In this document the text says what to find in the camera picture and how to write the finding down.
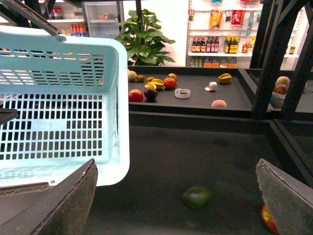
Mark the red apple on tray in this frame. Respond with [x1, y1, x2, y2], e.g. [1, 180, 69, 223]
[128, 89, 144, 102]

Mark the pink peach front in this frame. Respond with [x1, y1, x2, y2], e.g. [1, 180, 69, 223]
[211, 99, 227, 108]

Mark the dark purple plum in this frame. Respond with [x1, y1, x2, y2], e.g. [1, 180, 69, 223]
[144, 87, 158, 100]

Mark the white sauce bottle shelf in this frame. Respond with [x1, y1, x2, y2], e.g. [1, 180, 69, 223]
[185, 0, 263, 69]

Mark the red green apple behind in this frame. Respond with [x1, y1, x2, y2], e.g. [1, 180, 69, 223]
[167, 73, 178, 81]

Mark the green potted plant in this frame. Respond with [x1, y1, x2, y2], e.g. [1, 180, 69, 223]
[115, 9, 176, 66]

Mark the light blue plastic basket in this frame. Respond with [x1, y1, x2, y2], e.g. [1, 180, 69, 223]
[0, 0, 130, 187]

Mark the yellow starfruit right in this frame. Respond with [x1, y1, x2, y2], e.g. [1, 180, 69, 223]
[218, 73, 232, 84]

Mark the pale green peach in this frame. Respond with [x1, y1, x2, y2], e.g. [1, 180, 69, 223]
[128, 70, 137, 81]

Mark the red green mango right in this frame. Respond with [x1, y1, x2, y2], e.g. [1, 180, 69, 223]
[275, 76, 290, 86]

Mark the black fruit display tray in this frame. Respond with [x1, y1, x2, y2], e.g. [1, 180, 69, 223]
[129, 66, 254, 118]

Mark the glass door drinks fridge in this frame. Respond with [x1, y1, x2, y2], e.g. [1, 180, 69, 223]
[83, 0, 124, 39]

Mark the red apple far right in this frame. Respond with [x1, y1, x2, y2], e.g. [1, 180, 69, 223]
[273, 84, 288, 95]

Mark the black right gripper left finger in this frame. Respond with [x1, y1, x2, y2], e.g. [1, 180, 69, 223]
[0, 159, 98, 235]

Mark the yellow starfruit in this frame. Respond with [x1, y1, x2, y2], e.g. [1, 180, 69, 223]
[218, 73, 232, 84]
[145, 78, 164, 90]

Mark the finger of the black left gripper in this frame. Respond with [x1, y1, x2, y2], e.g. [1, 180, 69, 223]
[0, 109, 18, 125]

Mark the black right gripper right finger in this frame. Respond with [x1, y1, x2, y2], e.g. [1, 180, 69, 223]
[256, 159, 313, 235]

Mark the orange persimmon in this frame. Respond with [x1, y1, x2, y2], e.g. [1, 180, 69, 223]
[163, 77, 177, 89]

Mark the green avocado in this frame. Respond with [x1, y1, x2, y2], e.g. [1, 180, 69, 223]
[181, 186, 213, 209]

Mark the red yellow apple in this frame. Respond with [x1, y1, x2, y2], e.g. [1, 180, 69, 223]
[261, 204, 279, 235]

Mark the yellow brown kiwi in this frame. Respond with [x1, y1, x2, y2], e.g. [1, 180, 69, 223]
[147, 76, 155, 82]

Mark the yellow starfruit left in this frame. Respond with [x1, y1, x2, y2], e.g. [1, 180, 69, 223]
[145, 78, 164, 90]

